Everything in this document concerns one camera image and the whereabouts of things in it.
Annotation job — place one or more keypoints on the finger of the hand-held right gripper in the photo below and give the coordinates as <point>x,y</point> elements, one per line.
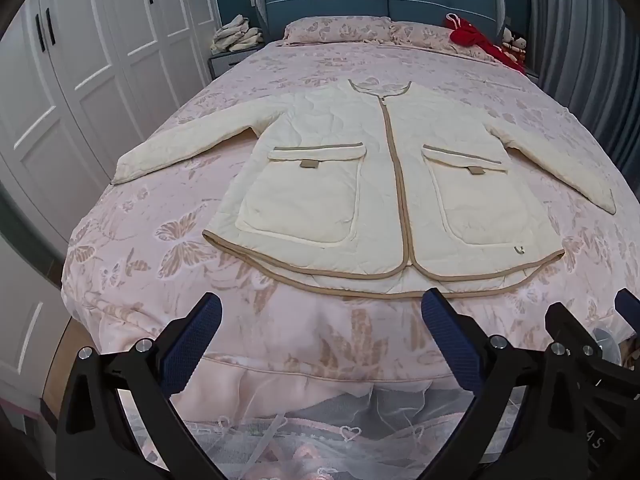
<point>629,310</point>
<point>567,325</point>

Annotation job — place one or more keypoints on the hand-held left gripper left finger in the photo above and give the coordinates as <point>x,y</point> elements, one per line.
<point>192,347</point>

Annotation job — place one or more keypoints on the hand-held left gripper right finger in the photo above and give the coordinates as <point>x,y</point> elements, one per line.
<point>450,345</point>

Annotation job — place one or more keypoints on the cream quilted jacket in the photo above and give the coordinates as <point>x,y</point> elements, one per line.
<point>320,170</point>

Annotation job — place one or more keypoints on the pile of beige clothes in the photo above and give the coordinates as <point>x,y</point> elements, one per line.
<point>235,35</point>

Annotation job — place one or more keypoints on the pink floral bedspread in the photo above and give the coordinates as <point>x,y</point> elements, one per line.
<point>150,240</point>

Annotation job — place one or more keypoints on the white lace bed skirt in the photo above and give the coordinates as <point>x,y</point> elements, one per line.
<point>310,435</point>

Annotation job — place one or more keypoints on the grey curtain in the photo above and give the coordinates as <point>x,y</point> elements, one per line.
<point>585,35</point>

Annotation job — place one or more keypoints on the grey nightstand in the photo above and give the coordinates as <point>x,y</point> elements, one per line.
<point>227,62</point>

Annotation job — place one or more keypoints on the white wardrobe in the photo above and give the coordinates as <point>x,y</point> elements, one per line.
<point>75,85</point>

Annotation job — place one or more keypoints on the small stuffed toys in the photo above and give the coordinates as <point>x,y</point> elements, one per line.
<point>515,40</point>

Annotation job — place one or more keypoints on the red cloth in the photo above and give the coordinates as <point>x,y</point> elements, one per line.
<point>475,40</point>

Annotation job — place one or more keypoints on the pink floral pillow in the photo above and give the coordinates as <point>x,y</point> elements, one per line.
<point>425,35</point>
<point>335,30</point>

